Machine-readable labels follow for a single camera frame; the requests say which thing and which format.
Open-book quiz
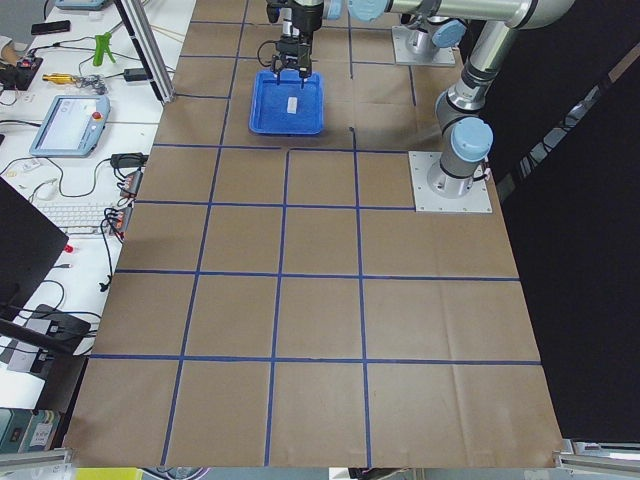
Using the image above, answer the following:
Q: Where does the blue plastic tray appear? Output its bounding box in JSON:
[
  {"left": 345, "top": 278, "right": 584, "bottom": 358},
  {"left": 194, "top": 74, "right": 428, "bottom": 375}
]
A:
[{"left": 249, "top": 70, "right": 324, "bottom": 136}]

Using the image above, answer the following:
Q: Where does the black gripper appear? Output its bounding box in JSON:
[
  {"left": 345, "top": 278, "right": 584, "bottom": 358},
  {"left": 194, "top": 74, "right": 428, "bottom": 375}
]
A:
[
  {"left": 291, "top": 0, "right": 323, "bottom": 34},
  {"left": 269, "top": 38, "right": 313, "bottom": 90}
]

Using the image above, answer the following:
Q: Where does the aluminium frame post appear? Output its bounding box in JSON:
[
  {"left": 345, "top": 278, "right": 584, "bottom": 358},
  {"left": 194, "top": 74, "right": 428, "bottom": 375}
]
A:
[{"left": 114, "top": 0, "right": 175, "bottom": 105}]

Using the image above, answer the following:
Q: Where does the black phone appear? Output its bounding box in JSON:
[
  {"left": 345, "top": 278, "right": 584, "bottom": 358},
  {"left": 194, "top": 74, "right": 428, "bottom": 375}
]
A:
[{"left": 31, "top": 20, "right": 71, "bottom": 36}]

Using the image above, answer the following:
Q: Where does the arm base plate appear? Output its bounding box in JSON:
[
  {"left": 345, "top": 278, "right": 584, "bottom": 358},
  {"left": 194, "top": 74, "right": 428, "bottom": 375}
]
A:
[
  {"left": 408, "top": 151, "right": 493, "bottom": 214},
  {"left": 391, "top": 26, "right": 456, "bottom": 67}
]

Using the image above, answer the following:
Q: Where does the black monitor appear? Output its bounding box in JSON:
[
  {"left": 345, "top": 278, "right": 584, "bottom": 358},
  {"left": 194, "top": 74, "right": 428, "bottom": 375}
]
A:
[{"left": 1, "top": 181, "right": 91, "bottom": 355}]

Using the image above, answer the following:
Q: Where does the black power adapter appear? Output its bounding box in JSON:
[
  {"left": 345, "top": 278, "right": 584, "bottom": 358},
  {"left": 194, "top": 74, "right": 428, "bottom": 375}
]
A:
[{"left": 123, "top": 68, "right": 149, "bottom": 82}]

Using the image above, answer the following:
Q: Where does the black usb hub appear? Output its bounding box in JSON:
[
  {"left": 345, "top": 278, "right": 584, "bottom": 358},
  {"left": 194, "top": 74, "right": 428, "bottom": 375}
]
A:
[{"left": 118, "top": 170, "right": 143, "bottom": 198}]

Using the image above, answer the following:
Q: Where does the teach pendant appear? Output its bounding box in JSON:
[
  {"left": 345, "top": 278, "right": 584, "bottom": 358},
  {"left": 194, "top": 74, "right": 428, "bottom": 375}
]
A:
[{"left": 29, "top": 95, "right": 111, "bottom": 158}]

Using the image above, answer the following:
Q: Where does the yellow tool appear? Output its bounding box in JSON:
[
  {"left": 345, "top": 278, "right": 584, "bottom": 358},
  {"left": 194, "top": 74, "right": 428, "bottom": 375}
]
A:
[{"left": 42, "top": 73, "right": 78, "bottom": 85}]

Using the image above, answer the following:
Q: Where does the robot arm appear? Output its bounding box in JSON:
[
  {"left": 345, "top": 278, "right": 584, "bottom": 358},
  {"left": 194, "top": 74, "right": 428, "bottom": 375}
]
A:
[
  {"left": 348, "top": 1, "right": 573, "bottom": 199},
  {"left": 259, "top": 0, "right": 468, "bottom": 80}
]

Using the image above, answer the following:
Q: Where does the white keyboard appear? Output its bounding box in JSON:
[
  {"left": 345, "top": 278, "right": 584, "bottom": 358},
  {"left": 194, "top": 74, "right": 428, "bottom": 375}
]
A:
[{"left": 34, "top": 201, "right": 122, "bottom": 236}]

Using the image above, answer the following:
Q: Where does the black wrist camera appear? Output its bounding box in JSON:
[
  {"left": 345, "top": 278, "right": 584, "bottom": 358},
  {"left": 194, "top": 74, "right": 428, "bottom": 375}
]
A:
[{"left": 266, "top": 0, "right": 288, "bottom": 24}]

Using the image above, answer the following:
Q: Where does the green handled reach grabber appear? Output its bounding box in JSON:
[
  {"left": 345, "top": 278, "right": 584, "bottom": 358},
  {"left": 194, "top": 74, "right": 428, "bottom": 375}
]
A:
[{"left": 92, "top": 32, "right": 116, "bottom": 67}]

